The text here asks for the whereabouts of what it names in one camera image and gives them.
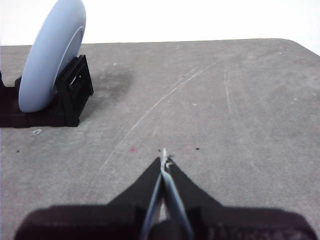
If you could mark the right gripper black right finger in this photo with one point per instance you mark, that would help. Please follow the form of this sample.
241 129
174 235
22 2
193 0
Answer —
237 222

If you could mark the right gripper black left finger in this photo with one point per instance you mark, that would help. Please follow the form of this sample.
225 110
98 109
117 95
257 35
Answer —
100 222

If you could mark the black plate rack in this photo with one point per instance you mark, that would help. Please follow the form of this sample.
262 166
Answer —
72 100

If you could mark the blue plate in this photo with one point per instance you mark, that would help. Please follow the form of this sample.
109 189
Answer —
47 62

